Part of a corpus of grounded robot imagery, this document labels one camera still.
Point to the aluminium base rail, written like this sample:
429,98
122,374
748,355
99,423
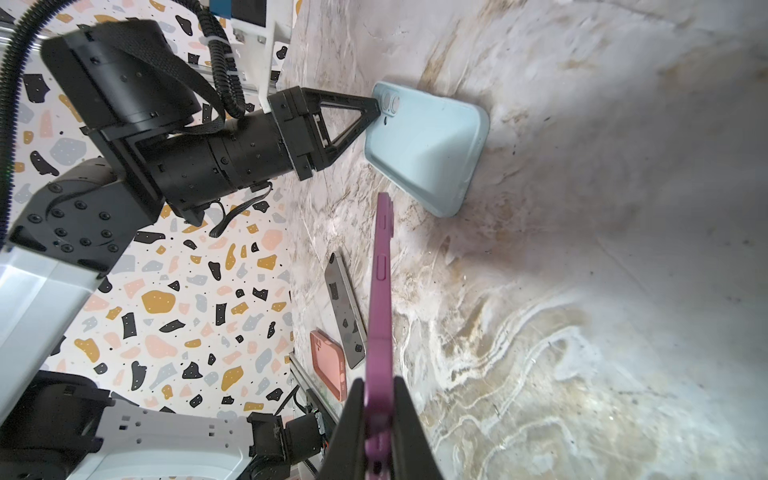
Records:
321,408

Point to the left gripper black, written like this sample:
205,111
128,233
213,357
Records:
307,130

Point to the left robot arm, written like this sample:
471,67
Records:
129,88

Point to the light blue phone case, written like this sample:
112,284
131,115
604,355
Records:
427,145

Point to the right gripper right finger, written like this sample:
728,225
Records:
412,457

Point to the purple edged phone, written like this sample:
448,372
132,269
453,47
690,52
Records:
379,380

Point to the pink phone case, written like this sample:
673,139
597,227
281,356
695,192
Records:
328,362

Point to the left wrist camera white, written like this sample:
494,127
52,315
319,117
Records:
263,31

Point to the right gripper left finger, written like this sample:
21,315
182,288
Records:
345,458

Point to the silver edged phone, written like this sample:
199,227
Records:
343,302

